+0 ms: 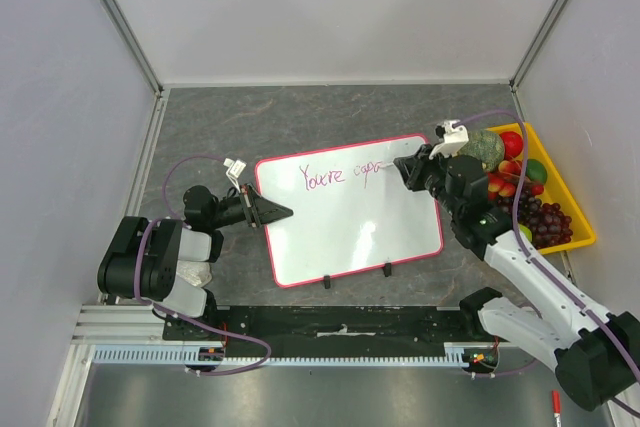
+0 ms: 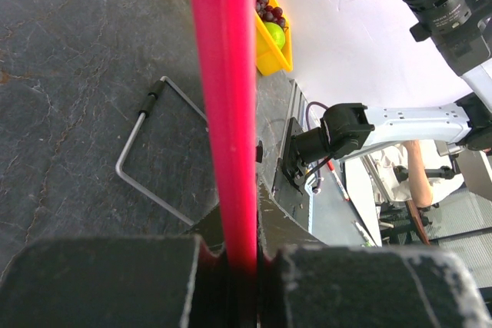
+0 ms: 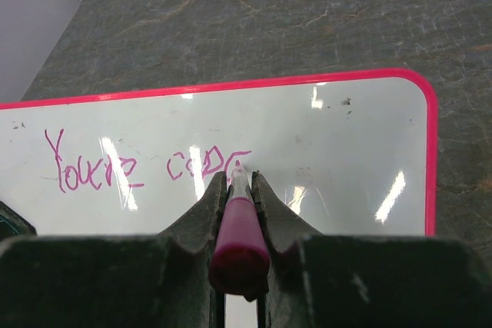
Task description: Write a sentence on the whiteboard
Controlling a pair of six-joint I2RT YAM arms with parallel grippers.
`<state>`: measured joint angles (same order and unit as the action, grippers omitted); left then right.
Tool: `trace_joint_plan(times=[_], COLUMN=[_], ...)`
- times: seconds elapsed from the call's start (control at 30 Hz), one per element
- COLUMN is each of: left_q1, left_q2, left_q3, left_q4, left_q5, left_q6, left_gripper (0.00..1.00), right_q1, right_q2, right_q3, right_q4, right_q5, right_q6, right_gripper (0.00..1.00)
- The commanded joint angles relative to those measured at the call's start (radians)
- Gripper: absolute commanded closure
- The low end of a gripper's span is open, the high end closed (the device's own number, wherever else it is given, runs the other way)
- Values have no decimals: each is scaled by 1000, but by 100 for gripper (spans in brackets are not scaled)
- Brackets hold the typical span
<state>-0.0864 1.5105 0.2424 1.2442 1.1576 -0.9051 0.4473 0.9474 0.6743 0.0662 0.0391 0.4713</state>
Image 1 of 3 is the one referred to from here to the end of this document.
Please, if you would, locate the green netted melon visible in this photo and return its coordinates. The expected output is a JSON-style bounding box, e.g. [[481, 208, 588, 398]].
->
[[460, 130, 505, 172]]

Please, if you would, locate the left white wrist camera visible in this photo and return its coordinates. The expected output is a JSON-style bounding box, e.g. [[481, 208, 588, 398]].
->
[[223, 158, 247, 191]]

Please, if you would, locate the red apple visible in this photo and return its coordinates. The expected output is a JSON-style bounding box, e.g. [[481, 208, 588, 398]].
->
[[499, 131, 524, 160]]

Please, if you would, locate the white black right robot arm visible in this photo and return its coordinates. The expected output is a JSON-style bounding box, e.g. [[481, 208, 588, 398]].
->
[[255, 136, 639, 410]]

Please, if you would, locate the yellow plastic fruit bin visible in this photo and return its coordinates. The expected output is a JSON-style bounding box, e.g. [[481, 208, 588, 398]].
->
[[489, 123, 596, 254]]

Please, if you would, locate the green lime fruit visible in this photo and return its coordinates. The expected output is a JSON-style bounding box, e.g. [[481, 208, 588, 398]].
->
[[525, 159, 548, 185]]

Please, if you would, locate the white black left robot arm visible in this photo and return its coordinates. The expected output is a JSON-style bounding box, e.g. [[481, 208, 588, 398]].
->
[[97, 184, 294, 340]]

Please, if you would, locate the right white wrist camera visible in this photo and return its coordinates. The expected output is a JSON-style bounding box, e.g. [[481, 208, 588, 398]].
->
[[429, 119, 469, 160]]

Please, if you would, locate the purple cable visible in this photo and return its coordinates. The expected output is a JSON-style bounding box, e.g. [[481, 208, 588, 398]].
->
[[454, 108, 640, 419], [132, 154, 273, 377]]

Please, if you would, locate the red marker pen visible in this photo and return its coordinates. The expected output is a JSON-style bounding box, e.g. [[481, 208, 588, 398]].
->
[[551, 390, 562, 427]]

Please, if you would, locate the crumpled clear plastic bag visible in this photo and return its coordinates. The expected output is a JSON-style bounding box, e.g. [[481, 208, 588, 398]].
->
[[176, 261, 212, 288]]

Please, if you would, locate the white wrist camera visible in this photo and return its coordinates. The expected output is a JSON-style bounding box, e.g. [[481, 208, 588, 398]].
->
[[223, 158, 247, 191], [429, 119, 469, 160]]

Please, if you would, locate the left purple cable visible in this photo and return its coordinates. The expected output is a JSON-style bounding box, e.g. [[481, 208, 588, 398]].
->
[[132, 154, 273, 377]]

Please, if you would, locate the dark purple grape bunch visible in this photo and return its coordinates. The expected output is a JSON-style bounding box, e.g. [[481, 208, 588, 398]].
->
[[491, 184, 573, 250]]

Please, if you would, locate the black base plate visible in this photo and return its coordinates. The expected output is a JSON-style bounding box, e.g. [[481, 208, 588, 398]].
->
[[162, 304, 519, 359]]

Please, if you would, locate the pink framed whiteboard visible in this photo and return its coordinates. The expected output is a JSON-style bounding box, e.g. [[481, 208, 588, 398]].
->
[[255, 134, 444, 288]]

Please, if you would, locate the green apple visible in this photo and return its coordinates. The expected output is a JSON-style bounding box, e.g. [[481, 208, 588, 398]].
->
[[519, 224, 533, 242]]

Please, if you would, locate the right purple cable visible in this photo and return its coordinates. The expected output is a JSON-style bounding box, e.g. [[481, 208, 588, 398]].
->
[[454, 108, 640, 419]]

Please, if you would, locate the white slotted cable duct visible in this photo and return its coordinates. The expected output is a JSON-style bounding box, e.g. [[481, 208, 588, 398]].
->
[[93, 342, 492, 368]]

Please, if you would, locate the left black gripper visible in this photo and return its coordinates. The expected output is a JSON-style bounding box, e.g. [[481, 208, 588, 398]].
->
[[209, 183, 292, 229]]

